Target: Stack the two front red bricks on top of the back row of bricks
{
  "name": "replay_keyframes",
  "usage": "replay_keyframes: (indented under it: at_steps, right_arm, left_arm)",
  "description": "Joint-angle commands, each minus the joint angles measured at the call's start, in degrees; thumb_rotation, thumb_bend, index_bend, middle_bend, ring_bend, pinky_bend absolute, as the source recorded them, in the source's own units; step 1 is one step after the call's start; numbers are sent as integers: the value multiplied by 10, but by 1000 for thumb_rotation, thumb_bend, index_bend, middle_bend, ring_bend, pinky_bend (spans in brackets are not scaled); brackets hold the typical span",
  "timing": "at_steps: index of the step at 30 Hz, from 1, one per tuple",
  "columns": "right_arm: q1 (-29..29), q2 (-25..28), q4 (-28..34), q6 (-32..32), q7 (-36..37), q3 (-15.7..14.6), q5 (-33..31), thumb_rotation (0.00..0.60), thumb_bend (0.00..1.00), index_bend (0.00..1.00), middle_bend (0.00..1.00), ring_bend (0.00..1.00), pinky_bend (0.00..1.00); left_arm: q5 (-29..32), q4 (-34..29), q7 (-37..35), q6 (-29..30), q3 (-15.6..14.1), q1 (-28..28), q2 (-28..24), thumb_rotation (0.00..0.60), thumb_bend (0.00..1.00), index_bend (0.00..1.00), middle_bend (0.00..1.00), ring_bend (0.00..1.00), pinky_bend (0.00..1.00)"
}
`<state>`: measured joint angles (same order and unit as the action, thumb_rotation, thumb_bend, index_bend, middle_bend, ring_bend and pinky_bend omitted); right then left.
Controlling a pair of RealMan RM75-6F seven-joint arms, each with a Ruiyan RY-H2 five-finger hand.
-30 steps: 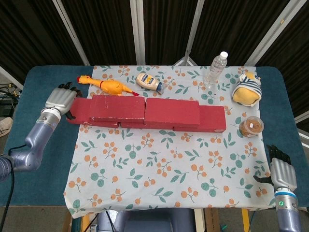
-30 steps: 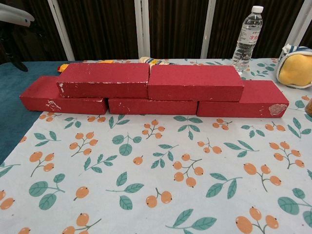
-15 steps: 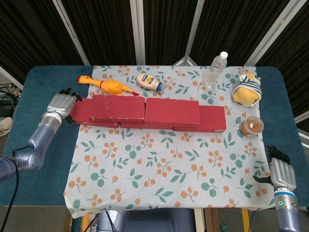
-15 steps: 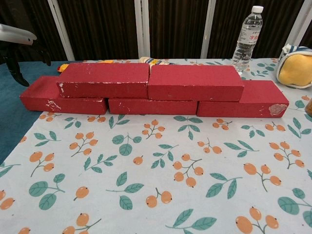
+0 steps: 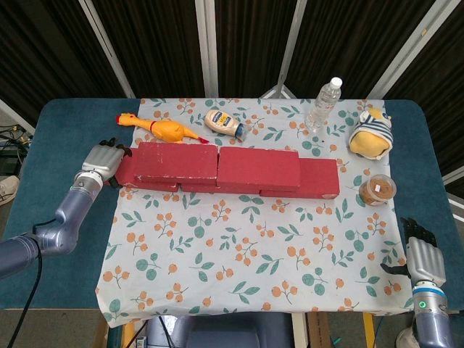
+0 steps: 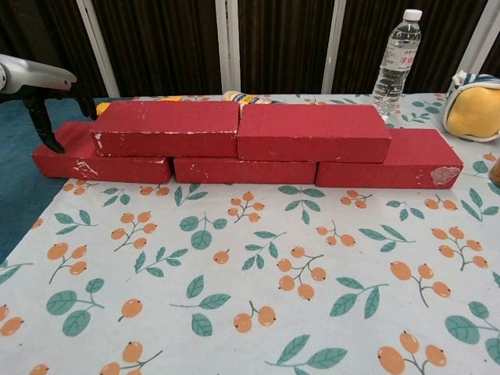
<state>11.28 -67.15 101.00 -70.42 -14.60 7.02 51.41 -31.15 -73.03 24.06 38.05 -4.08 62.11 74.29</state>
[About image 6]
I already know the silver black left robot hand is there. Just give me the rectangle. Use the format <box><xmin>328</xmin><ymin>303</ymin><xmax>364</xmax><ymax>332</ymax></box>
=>
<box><xmin>0</xmin><ymin>54</ymin><xmax>98</xmax><ymax>154</ymax></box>

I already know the red rectangular block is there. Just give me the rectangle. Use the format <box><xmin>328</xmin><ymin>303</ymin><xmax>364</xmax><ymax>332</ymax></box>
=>
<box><xmin>173</xmin><ymin>155</ymin><xmax>317</xmax><ymax>184</ymax></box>
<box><xmin>89</xmin><ymin>100</ymin><xmax>241</xmax><ymax>159</ymax></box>
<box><xmin>237</xmin><ymin>104</ymin><xmax>392</xmax><ymax>164</ymax></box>

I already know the yellow rubber chicken toy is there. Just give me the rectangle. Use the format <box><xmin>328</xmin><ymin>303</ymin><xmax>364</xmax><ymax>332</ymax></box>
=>
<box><xmin>95</xmin><ymin>95</ymin><xmax>183</xmax><ymax>117</ymax></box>

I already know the teal felt table cover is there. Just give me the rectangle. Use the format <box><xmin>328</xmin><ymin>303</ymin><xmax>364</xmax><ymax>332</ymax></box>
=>
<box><xmin>0</xmin><ymin>95</ymin><xmax>98</xmax><ymax>266</ymax></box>

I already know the red block with white scratches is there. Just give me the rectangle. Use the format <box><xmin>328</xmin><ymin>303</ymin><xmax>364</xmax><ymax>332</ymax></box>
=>
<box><xmin>31</xmin><ymin>121</ymin><xmax>174</xmax><ymax>184</ymax></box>

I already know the dark pleated curtain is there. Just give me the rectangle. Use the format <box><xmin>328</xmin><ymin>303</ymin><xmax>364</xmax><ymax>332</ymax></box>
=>
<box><xmin>0</xmin><ymin>0</ymin><xmax>500</xmax><ymax>103</ymax></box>

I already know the mayonnaise squeeze bottle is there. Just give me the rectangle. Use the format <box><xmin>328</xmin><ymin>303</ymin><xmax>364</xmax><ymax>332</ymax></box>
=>
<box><xmin>222</xmin><ymin>90</ymin><xmax>282</xmax><ymax>107</ymax></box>

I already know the floral fruit print tablecloth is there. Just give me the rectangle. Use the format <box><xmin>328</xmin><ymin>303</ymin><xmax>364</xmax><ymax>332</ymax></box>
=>
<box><xmin>0</xmin><ymin>91</ymin><xmax>500</xmax><ymax>375</ymax></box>

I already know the clear plastic water bottle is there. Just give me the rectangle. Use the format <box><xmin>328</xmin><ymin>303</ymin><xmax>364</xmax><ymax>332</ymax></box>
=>
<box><xmin>366</xmin><ymin>8</ymin><xmax>424</xmax><ymax>120</ymax></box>

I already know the red block with chipped corner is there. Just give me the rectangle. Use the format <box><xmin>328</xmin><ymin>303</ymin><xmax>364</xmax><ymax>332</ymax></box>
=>
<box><xmin>314</xmin><ymin>128</ymin><xmax>465</xmax><ymax>188</ymax></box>

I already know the yellow plush with striped hat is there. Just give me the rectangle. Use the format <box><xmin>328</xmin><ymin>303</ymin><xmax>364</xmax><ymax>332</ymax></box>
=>
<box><xmin>442</xmin><ymin>69</ymin><xmax>500</xmax><ymax>141</ymax></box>

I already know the white metal frame post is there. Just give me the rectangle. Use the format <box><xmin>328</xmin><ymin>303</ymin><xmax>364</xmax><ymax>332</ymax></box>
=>
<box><xmin>460</xmin><ymin>0</ymin><xmax>500</xmax><ymax>75</ymax></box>
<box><xmin>76</xmin><ymin>0</ymin><xmax>120</xmax><ymax>98</ymax></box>
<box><xmin>214</xmin><ymin>0</ymin><xmax>241</xmax><ymax>95</ymax></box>
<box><xmin>322</xmin><ymin>0</ymin><xmax>348</xmax><ymax>95</ymax></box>

